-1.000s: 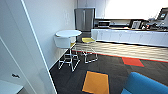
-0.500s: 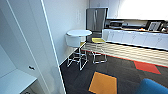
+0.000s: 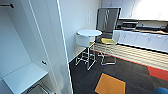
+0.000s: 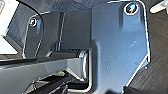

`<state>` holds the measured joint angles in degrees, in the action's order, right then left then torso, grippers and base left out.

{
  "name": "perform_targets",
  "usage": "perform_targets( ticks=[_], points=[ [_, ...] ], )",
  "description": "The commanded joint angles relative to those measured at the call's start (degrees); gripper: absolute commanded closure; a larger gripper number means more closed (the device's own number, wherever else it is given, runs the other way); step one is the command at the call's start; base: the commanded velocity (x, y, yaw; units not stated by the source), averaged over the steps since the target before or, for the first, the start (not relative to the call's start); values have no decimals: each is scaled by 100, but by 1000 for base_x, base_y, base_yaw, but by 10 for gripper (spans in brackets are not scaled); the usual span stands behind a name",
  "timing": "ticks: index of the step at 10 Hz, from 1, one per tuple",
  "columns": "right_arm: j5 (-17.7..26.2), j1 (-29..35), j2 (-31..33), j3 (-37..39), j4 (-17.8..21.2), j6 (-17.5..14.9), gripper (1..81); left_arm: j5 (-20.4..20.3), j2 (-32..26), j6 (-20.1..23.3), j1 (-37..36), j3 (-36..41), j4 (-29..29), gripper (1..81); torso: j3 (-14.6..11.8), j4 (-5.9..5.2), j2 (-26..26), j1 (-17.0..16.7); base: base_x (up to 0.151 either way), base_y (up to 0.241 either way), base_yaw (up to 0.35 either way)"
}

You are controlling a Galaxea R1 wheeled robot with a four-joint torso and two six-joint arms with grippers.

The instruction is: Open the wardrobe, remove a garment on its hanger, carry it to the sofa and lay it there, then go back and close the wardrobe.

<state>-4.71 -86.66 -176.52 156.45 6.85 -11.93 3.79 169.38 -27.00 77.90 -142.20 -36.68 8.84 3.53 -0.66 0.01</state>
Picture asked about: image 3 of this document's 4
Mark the white wardrobe door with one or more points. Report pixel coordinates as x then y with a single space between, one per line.
61 40

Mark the yellow seat stool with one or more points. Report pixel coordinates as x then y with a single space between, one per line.
108 41

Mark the white kitchen wall cabinets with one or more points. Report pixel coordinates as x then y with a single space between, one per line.
140 8

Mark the stainless steel fridge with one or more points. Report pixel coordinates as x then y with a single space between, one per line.
108 20

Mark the black clothes rail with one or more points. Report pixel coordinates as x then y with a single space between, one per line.
7 5

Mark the small black door hinge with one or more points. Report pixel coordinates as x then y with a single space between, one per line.
44 62

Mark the white kitchen base cabinets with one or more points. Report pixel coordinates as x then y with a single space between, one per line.
143 40

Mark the white hanging bin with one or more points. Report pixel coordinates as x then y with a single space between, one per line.
82 40

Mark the dark kitchen counter top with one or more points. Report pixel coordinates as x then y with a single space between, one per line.
150 30

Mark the countertop microwave oven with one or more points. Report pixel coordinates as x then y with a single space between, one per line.
129 24

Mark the white round high table top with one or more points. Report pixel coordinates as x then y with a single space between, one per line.
89 32

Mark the white wardrobe carcass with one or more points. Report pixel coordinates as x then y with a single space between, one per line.
16 36

